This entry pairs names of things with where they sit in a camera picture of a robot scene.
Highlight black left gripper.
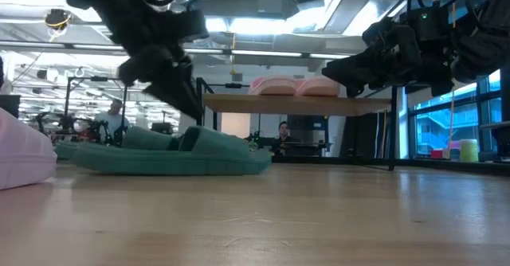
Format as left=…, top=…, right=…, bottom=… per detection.
left=117, top=41, right=206, bottom=121

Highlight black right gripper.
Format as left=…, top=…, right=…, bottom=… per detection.
left=320, top=5, right=457, bottom=99

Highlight pink rubber slide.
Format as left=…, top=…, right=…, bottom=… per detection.
left=249, top=74, right=300, bottom=97
left=296, top=76, right=342, bottom=98
left=0, top=106, right=58, bottom=191

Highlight green rubber slide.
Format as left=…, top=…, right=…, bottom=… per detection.
left=70, top=125, right=273, bottom=177
left=53, top=125, right=181, bottom=160

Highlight wooden shelf black metal legs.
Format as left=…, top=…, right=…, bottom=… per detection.
left=194, top=76, right=399, bottom=172

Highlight person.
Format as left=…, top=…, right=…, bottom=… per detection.
left=93, top=97, right=131, bottom=146
left=270, top=120, right=304, bottom=156

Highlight yellow-green thread spool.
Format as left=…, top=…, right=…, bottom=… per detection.
left=459, top=138, right=480, bottom=163

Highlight black background monitor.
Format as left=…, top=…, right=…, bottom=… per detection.
left=0, top=94, right=22, bottom=119

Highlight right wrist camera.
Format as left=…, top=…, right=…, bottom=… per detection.
left=361, top=17, right=399, bottom=54

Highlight black background rig frame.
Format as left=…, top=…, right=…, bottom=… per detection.
left=65, top=76, right=129, bottom=147

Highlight grey ceiling duct box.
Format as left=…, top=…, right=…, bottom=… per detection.
left=257, top=0, right=300, bottom=20

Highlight black ceiling cable reel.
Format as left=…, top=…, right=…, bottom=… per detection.
left=43, top=8, right=73, bottom=31

